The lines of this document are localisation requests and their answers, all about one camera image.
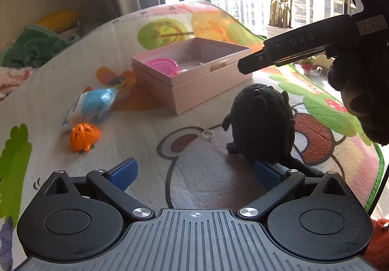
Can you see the orange plastic ball toy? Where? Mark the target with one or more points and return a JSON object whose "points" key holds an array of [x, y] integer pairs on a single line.
{"points": [[83, 137]]}

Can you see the blue snack packet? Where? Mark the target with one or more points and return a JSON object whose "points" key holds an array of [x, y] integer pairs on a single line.
{"points": [[91, 104]]}

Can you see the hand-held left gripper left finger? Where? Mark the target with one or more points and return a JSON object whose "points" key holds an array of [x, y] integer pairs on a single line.
{"points": [[124, 173]]}

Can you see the orange patterned clothing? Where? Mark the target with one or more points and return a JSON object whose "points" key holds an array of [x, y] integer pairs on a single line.
{"points": [[378, 243]]}

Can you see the pink cardboard box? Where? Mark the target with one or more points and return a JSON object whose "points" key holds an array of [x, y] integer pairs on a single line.
{"points": [[197, 92]]}

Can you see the pink floral cloth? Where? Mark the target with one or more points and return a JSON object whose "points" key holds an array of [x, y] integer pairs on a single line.
{"points": [[12, 79]]}

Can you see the green plush blanket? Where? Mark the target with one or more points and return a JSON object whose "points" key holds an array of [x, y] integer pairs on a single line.
{"points": [[33, 46]]}

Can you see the black plush toy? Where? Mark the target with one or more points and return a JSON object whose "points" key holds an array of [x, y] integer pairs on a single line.
{"points": [[261, 119]]}

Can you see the small plant in red pot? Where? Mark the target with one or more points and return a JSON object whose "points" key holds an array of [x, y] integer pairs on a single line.
{"points": [[307, 66]]}

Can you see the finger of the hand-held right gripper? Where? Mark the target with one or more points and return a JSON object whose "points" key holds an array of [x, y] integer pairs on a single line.
{"points": [[258, 63]]}

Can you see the pink plastic basket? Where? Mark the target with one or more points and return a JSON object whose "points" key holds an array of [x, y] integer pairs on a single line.
{"points": [[162, 64]]}

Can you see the yellow pillow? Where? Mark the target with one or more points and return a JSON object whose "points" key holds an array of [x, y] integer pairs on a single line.
{"points": [[60, 19]]}

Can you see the cartoon animal play mat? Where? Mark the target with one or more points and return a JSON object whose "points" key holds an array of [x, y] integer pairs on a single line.
{"points": [[188, 167]]}

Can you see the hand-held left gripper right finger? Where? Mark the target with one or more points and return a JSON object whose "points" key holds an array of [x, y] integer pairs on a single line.
{"points": [[267, 175]]}

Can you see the person's right hand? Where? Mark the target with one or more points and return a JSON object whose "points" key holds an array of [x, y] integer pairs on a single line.
{"points": [[370, 92]]}

